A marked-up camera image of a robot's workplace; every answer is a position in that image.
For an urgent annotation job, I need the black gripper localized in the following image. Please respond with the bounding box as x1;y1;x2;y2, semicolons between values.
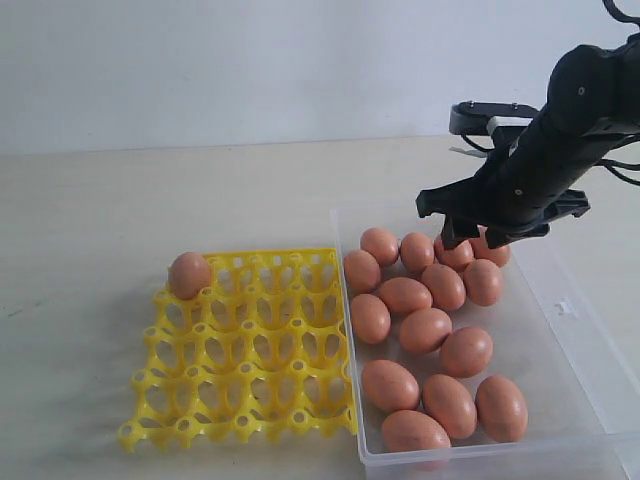
416;112;591;249

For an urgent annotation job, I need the brown egg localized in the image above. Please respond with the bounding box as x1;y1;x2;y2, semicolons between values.
381;410;451;453
361;359;420;413
400;232;435;274
360;227;399;268
350;294;391;344
422;374;478;439
343;249;381;294
399;308;452;354
475;375;528;443
421;263;466;311
462;259;504;307
439;327;494;378
469;226;511;268
168;252;212;300
378;277;433;314
434;235;475;272

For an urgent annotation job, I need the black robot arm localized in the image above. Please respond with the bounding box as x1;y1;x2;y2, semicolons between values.
416;36;639;249

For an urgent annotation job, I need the clear plastic container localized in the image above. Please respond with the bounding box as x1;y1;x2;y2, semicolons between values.
329;202;640;480

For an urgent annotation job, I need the yellow plastic egg tray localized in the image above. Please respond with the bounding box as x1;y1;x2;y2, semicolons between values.
118;248;357;452

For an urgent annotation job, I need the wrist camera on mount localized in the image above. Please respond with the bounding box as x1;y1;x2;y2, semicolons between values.
448;101;539;154

